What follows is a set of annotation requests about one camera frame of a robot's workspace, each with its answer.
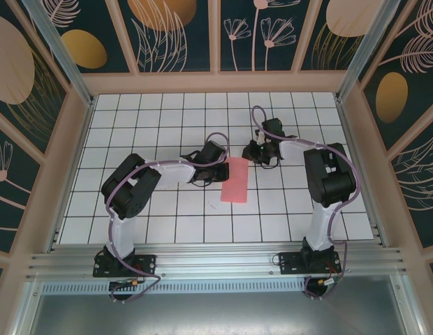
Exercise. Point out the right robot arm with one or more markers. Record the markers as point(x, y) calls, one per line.
point(328, 181)

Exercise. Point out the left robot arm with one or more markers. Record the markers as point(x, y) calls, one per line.
point(122, 230)

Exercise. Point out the grey metal sheet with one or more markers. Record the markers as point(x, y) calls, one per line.
point(216, 314)

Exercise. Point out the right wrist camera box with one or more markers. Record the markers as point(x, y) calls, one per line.
point(261, 137)

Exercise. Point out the aluminium mounting rail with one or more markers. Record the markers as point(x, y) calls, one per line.
point(216, 260)

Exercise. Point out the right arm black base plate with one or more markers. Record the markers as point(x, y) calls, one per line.
point(290, 261)

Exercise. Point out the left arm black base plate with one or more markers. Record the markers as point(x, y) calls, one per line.
point(146, 261)

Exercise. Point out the aluminium corner post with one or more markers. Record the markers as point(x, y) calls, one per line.
point(366, 45)
point(59, 45)

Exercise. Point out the aluminium side rail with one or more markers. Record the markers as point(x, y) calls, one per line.
point(79, 139)
point(374, 223)

